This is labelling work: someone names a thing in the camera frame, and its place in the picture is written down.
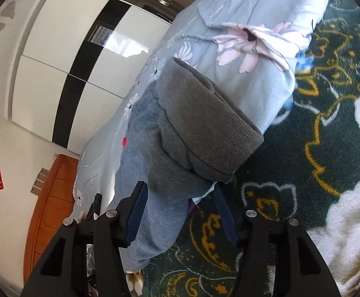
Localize dark green floral blanket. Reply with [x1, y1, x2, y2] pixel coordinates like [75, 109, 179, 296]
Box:
[127, 0, 360, 297]

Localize wall switch panel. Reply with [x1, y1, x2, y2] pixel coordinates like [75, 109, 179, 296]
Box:
[30, 167, 49, 195]

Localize blue-grey fleece garment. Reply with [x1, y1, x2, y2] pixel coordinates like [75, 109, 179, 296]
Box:
[113, 90, 218, 273]

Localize white fluffy blanket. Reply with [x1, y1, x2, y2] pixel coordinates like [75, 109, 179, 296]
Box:
[304, 91, 360, 297]

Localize wooden headboard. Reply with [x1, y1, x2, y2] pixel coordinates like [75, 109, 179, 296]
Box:
[23, 154, 89, 285]

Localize dark grey ribbed sweater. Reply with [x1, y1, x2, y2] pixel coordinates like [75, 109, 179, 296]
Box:
[155, 57, 265, 184]

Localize light blue floral quilt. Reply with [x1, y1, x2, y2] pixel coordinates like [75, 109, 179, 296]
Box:
[72, 0, 329, 220]

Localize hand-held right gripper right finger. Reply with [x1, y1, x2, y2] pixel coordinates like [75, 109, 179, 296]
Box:
[214, 186, 343, 297]

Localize white and black wardrobe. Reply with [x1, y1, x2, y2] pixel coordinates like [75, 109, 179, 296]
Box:
[7, 0, 173, 155]

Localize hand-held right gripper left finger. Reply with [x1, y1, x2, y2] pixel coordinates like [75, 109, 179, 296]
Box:
[21, 181, 148, 297]

